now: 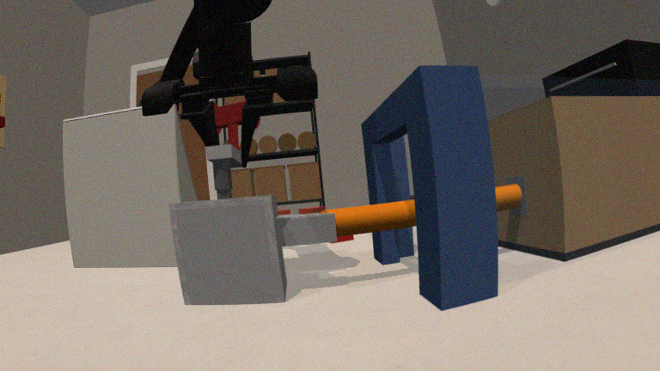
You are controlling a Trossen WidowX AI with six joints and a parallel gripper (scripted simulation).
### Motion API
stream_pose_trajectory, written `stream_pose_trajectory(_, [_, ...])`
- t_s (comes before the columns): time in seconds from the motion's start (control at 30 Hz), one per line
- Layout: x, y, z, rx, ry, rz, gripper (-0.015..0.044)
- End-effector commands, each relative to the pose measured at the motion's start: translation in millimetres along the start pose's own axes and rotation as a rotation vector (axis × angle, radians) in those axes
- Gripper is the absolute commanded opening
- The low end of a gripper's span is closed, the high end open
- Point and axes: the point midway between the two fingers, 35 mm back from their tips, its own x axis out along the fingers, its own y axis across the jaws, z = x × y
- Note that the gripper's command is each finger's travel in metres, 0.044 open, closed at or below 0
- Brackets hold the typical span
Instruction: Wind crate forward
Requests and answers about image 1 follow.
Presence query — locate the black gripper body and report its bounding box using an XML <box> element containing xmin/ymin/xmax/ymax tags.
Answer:
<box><xmin>141</xmin><ymin>22</ymin><xmax>318</xmax><ymax>116</ymax></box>

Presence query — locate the dark blue rectangular frame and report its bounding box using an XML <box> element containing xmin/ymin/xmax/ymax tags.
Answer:
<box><xmin>362</xmin><ymin>65</ymin><xmax>468</xmax><ymax>311</ymax></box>

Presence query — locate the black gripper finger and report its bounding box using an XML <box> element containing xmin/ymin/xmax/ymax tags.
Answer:
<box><xmin>241</xmin><ymin>98</ymin><xmax>273</xmax><ymax>167</ymax></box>
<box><xmin>180</xmin><ymin>100</ymin><xmax>219</xmax><ymax>147</ymax></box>

